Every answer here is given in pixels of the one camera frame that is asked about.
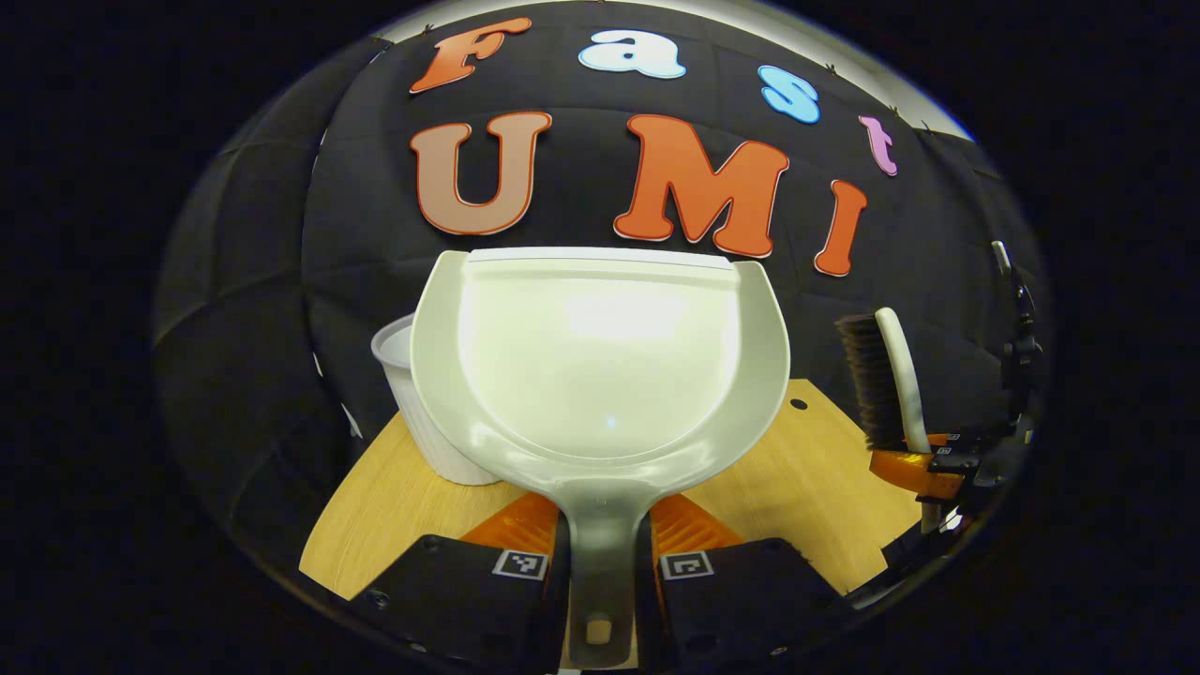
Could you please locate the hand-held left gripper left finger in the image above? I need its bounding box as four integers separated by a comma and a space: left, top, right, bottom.
352, 492, 571, 675

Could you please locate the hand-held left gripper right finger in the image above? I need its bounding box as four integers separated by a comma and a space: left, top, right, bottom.
636, 494, 845, 675

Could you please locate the small white broom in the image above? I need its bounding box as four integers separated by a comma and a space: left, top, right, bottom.
835, 307, 932, 453

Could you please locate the white ribbed garbage bin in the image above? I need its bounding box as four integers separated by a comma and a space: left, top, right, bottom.
371, 315, 503, 487

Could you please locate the grey plastic dustpan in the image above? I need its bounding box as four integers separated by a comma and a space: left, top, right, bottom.
410, 247, 791, 668

